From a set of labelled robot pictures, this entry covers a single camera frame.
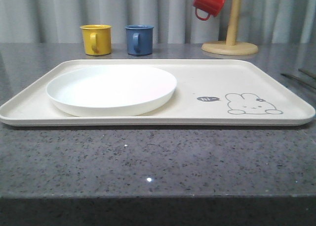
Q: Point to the silver metal chopstick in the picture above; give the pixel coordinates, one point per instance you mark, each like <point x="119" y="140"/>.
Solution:
<point x="307" y="72"/>

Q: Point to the red enamel mug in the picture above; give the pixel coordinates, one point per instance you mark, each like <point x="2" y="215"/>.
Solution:
<point x="211" y="7"/>

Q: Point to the wooden mug tree stand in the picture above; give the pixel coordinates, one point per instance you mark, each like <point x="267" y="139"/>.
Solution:
<point x="231" y="46"/>

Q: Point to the yellow enamel mug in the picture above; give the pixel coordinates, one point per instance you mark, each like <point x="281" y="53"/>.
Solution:
<point x="97" y="39"/>

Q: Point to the grey pleated curtain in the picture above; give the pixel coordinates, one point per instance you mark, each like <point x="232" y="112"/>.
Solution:
<point x="174" y="21"/>

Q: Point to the white round plate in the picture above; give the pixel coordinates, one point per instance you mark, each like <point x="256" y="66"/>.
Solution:
<point x="111" y="90"/>

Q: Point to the blue enamel mug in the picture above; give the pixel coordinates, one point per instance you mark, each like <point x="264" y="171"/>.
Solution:
<point x="139" y="39"/>

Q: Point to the beige rabbit serving tray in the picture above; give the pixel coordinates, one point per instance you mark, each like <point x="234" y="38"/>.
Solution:
<point x="208" y="92"/>

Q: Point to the silver metal fork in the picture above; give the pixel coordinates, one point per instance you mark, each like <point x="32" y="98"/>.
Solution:
<point x="299" y="80"/>

